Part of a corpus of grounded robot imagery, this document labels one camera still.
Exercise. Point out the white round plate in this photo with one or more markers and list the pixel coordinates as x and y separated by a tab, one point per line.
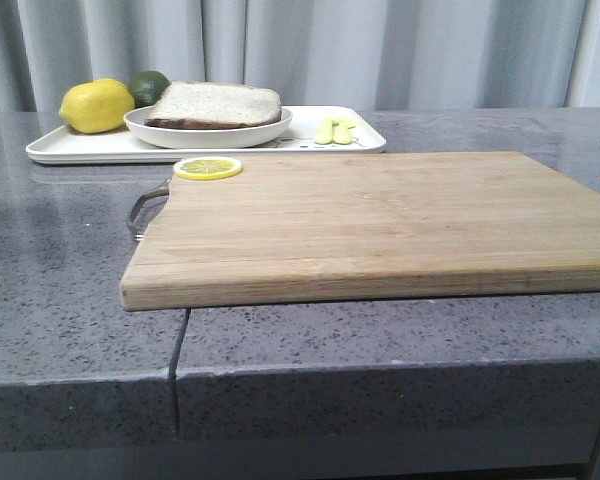
204	139

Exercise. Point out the white rectangular tray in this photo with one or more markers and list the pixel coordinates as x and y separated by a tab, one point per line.
63	146

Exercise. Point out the wooden cutting board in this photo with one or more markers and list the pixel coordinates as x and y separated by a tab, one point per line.
362	226

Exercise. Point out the light green plastic fork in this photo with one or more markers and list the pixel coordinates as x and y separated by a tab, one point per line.
328	132

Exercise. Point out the light green plastic spoon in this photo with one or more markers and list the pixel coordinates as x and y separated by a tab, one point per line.
341	131

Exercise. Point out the yellow lemon slice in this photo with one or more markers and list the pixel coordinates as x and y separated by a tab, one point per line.
207	168

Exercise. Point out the green lime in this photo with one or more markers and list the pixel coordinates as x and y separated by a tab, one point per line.
147	87

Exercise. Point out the grey curtain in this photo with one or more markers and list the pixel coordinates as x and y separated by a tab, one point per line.
370	55

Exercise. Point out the metal cutting board handle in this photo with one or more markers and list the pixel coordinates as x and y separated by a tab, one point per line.
145	209

